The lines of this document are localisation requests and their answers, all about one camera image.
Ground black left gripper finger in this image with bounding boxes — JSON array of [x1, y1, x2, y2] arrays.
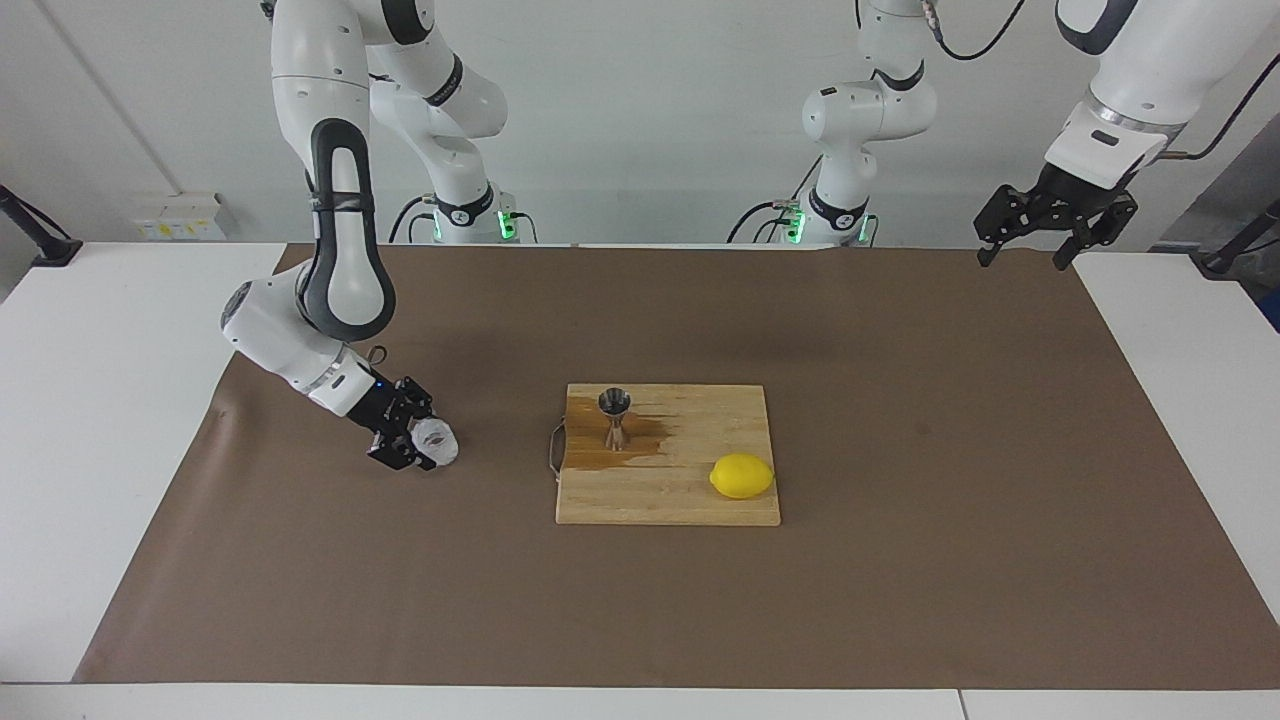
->
[[974, 183, 1048, 269], [1051, 193, 1140, 272]]

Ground small clear glass cup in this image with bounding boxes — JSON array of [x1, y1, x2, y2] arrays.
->
[[412, 418, 460, 469]]

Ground steel cocktail jigger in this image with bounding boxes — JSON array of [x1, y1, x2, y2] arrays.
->
[[597, 388, 633, 453]]

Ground dark gray panel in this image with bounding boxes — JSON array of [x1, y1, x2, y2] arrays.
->
[[1155, 115, 1280, 251]]

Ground black clamp stand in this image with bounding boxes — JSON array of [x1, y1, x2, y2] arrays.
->
[[1195, 198, 1280, 281], [0, 185, 83, 268]]

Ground wooden cutting board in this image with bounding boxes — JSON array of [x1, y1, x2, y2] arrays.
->
[[555, 384, 782, 527]]

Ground yellow lemon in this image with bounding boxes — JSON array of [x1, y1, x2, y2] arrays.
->
[[709, 453, 776, 500]]

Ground brown paper table mat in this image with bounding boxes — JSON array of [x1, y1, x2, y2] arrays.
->
[[72, 243, 1280, 691]]

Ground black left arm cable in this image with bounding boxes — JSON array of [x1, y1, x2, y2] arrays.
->
[[925, 0, 1280, 161]]

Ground black right base cables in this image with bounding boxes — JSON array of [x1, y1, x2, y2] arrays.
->
[[388, 195, 441, 244]]

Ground black base cables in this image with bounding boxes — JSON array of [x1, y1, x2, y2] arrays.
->
[[727, 155, 821, 244], [388, 195, 441, 244]]

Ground black left base cables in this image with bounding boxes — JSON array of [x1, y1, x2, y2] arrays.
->
[[727, 155, 821, 244]]

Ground white wall socket box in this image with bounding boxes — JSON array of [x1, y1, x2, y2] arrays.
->
[[133, 193, 226, 241]]

